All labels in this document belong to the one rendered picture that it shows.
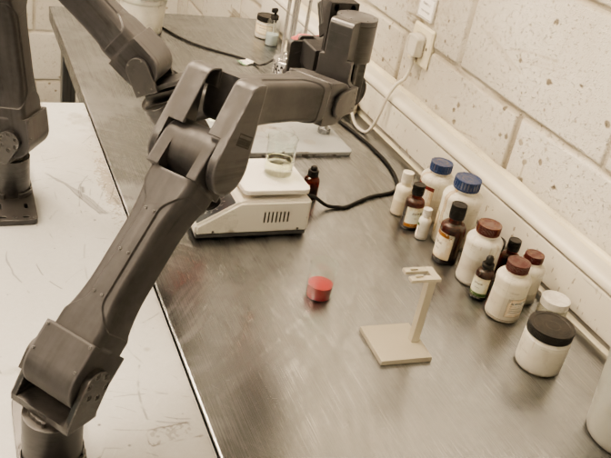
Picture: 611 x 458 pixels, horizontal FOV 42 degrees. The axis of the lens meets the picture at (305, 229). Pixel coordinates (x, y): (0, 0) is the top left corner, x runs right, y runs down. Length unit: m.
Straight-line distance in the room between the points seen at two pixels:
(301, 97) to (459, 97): 0.73
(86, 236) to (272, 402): 0.45
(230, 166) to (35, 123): 0.53
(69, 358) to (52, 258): 0.44
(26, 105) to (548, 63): 0.86
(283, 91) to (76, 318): 0.34
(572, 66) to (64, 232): 0.87
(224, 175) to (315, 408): 0.34
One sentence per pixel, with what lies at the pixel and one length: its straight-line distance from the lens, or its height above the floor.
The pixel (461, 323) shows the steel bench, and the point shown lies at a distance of 1.26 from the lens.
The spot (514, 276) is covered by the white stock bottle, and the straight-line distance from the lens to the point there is 1.26.
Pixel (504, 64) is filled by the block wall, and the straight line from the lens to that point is 1.56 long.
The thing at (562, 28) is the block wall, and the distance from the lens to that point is 1.44.
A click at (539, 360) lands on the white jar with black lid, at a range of 1.19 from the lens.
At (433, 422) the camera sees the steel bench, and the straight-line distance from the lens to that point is 1.07.
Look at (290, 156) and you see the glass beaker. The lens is 1.34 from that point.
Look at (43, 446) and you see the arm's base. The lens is 0.88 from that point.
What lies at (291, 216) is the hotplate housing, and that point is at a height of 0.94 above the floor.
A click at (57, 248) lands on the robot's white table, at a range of 1.28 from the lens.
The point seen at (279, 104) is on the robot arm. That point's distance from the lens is 0.94.
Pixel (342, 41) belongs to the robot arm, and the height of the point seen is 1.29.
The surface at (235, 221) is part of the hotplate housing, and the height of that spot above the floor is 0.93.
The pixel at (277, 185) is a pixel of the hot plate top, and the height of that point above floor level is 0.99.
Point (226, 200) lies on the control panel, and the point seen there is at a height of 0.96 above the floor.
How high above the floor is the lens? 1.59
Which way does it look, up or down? 29 degrees down
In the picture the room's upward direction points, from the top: 11 degrees clockwise
